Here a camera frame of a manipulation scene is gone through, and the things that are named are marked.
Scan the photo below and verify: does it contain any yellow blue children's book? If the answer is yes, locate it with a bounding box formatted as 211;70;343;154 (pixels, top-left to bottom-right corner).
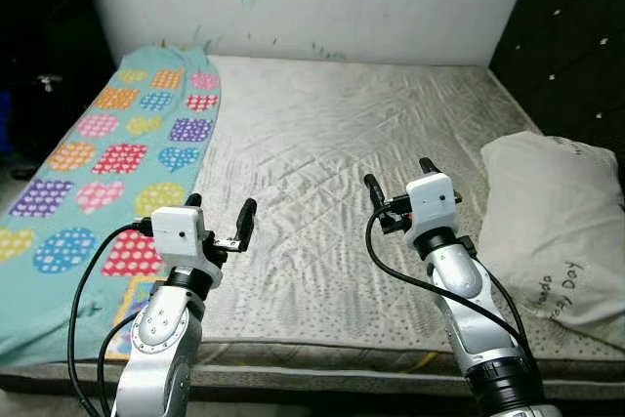
105;275;167;359

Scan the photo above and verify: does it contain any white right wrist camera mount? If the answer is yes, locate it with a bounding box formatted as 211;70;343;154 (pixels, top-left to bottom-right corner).
405;172;462;242

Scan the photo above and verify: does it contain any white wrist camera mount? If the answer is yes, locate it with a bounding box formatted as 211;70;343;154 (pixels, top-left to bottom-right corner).
149;205;224;286
405;172;462;242

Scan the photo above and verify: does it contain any grey quilted mattress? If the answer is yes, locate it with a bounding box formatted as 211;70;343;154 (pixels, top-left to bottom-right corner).
0;51;625;394

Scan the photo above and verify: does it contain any black tufted headboard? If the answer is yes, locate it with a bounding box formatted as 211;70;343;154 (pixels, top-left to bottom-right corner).
488;0;625;159

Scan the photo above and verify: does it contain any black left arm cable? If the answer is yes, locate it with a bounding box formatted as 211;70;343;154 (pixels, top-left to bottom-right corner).
96;310;147;413
66;222;152;417

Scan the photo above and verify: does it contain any white pillow with lettering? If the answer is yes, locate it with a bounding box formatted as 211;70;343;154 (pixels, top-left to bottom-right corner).
477;131;625;350

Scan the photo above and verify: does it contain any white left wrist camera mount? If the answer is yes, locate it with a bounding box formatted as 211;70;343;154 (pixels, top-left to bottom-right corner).
149;205;224;286

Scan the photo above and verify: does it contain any teal blanket with colourful hearts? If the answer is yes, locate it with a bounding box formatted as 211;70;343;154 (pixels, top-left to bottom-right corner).
0;43;224;369

